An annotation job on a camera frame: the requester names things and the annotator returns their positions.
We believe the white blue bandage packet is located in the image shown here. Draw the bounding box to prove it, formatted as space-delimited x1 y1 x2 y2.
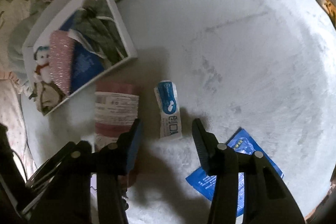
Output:
154 80 182 139

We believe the pink glitter pouch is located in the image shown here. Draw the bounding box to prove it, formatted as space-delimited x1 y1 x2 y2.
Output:
49 30 75 96

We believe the green plaid cloth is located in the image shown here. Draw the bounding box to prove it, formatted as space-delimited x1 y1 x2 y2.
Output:
71 0 127 65

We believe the blue flat packet on bed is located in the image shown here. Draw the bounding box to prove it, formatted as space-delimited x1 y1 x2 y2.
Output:
185 127 285 218

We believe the beige plaid bear bag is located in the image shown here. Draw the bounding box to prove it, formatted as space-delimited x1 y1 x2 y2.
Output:
29 81 66 116

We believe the blue flat packet in box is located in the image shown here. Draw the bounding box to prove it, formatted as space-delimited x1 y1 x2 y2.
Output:
59 13 104 94

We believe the white cardboard box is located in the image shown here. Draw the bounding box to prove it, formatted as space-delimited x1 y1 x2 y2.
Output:
22 0 137 115

